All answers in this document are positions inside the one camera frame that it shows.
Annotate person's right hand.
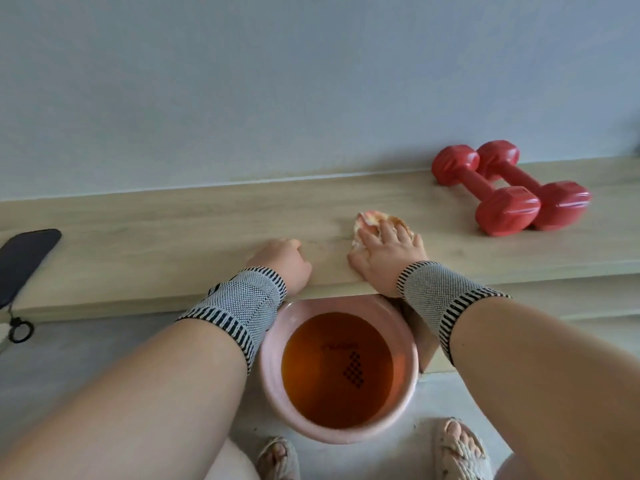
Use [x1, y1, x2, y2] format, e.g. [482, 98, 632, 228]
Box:
[347, 220, 429, 299]

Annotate person's left hand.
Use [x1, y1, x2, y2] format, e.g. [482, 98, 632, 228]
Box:
[243, 239, 313, 297]

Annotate pink and white cleaning cloth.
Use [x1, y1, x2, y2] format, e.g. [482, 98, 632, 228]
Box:
[351, 210, 415, 252]

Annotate person's left forearm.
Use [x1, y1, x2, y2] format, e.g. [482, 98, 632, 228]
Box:
[0, 317, 249, 480]

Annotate person's right forearm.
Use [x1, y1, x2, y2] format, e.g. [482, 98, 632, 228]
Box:
[447, 297, 640, 480]

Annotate grey knitted striped wristband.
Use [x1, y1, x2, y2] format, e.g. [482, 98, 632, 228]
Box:
[175, 266, 289, 375]
[397, 261, 512, 366]

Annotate red dumbbell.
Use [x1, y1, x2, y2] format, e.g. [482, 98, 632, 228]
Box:
[431, 145, 542, 238]
[475, 140, 593, 232]

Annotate orange-brown water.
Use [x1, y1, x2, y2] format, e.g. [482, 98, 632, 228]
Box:
[281, 312, 395, 430]

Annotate pink plastic bucket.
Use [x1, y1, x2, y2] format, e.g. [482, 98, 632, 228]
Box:
[258, 295, 420, 444]

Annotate beige woven slipper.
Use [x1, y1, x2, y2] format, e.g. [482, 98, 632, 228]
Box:
[256, 436, 301, 480]
[432, 417, 494, 480]

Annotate person's left leg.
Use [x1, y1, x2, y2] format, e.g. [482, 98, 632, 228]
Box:
[204, 437, 262, 480]

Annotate person's leg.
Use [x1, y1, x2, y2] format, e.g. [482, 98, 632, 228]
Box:
[204, 437, 262, 480]
[492, 452, 532, 480]

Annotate person's right leg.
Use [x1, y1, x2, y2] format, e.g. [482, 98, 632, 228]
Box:
[492, 452, 532, 480]

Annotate black flat case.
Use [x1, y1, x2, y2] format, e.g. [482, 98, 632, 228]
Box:
[0, 228, 63, 311]

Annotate black ring strap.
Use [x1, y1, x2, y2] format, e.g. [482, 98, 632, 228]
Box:
[7, 301, 35, 344]

